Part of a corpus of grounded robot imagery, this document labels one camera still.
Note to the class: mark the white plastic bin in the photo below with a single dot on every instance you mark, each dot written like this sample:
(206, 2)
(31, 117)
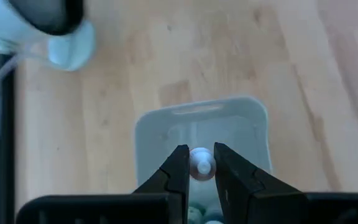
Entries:
(228, 124)

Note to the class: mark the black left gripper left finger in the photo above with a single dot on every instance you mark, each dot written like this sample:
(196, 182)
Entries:
(176, 174)

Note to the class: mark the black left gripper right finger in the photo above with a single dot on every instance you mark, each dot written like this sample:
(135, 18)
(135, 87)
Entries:
(244, 193)

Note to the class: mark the small white-capped food coloring bottle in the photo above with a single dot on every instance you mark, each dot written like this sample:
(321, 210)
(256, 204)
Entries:
(202, 161)

